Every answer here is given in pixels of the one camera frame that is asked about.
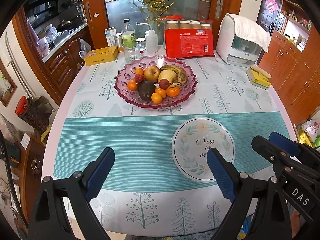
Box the dark avocado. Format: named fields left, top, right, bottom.
left=137, top=80, right=156, bottom=101

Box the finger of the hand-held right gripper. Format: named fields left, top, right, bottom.
left=251, top=135, right=313, bottom=175
left=269, top=131, right=320, bottom=160

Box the small glass jar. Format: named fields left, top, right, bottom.
left=136, top=38, right=147, bottom=54

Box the spotted ripe banana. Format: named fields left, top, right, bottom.
left=160, top=64, right=190, bottom=88

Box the red plastic bag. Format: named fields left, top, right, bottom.
left=160, top=15, right=183, bottom=22

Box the white bucket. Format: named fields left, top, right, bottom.
left=49, top=107, right=59, bottom=125

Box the dark entrance door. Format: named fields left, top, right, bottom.
left=257, top=0, right=283, bottom=35

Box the white countertop appliance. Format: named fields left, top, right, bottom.
left=216, top=14, right=263, bottom=67

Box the red plastic package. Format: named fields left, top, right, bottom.
left=164, top=28, right=215, bottom=59

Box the red apple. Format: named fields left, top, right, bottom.
left=144, top=65, right=161, bottom=82

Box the wooden side table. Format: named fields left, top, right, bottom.
left=10, top=130, right=47, bottom=230

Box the clear bottle with green label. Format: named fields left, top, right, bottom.
left=122, top=19, right=137, bottom=49

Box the tree print tablecloth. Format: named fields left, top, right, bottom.
left=41, top=52, right=298, bottom=238

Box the red door decoration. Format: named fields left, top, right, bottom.
left=265, top=0, right=279, bottom=12

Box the wooden kitchen cabinet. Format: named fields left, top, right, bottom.
left=42, top=26, right=94, bottom=90

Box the yellow tin box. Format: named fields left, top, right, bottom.
left=84, top=46, right=119, bottom=67

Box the white cloth cover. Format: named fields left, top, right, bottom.
left=229, top=13, right=272, bottom=53

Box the yellow tissue pack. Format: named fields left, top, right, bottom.
left=246, top=65, right=272, bottom=90

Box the red lidded container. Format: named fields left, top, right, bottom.
left=15, top=95, right=32, bottom=117

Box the grey shaggy rug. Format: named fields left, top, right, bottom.
left=125, top=230, right=215, bottom=240

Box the white squeeze wash bottle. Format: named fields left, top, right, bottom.
left=136, top=22, right=158, bottom=54

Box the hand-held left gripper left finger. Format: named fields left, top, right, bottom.
left=27, top=147, right=115, bottom=240

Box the clear drinking glass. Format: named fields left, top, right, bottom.
left=122, top=42, right=140, bottom=64

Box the white plastic bag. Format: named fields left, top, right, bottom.
left=79, top=39, right=92, bottom=59

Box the small metal can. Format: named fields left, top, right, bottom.
left=114, top=33, right=123, bottom=53

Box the cardboard box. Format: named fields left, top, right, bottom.
left=294, top=119, right=320, bottom=150

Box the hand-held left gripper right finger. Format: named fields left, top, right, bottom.
left=206, top=147, right=293, bottom=240

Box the silver door handle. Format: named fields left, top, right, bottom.
left=86, top=0, right=93, bottom=23
left=215, top=0, right=224, bottom=19

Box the long metal bar handle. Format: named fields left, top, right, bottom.
left=5, top=34, right=34, bottom=98

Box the wooden wall shelf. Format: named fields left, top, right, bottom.
left=277, top=0, right=313, bottom=53

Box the dark glass bowl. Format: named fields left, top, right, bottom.
left=31, top=155, right=44, bottom=179

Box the yellow pear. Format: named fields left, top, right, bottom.
left=157, top=69, right=177, bottom=85

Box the wooden framed wall niche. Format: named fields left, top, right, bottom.
left=0, top=60, right=18, bottom=108

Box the pink glass fruit bowl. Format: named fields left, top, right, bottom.
left=114, top=55, right=198, bottom=109

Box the small white blue box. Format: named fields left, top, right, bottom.
left=104, top=26, right=117, bottom=48

